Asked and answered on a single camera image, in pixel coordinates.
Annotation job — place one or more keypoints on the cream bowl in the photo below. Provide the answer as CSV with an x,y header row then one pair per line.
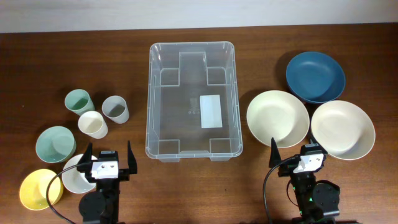
x,y
343,129
278,115

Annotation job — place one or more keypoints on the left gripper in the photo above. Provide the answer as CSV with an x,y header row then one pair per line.
x,y
124,174

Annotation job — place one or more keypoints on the small green bowl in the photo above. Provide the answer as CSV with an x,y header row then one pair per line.
x,y
55,144

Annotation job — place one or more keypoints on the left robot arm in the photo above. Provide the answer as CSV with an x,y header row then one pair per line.
x,y
102,205

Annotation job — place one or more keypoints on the green cup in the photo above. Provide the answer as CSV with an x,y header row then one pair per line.
x,y
79,102

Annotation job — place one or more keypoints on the grey cup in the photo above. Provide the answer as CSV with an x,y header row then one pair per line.
x,y
115,108

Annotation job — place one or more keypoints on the dark blue bowl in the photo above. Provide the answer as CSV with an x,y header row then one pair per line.
x,y
315,77

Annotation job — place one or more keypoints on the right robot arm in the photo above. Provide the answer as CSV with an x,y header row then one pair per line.
x,y
317,200

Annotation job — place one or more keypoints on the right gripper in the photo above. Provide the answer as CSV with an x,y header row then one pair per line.
x,y
275,158

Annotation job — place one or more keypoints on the cream cup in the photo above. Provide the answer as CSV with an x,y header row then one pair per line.
x,y
93,124

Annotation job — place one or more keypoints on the white label in container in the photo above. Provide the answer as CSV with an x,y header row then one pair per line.
x,y
210,111

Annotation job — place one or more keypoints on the small white bowl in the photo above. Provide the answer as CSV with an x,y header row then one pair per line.
x,y
75,181

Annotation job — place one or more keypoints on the small yellow bowl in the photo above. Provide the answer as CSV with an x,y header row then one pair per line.
x,y
32,192

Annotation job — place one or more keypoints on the clear plastic storage container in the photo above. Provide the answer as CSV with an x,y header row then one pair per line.
x,y
179,73

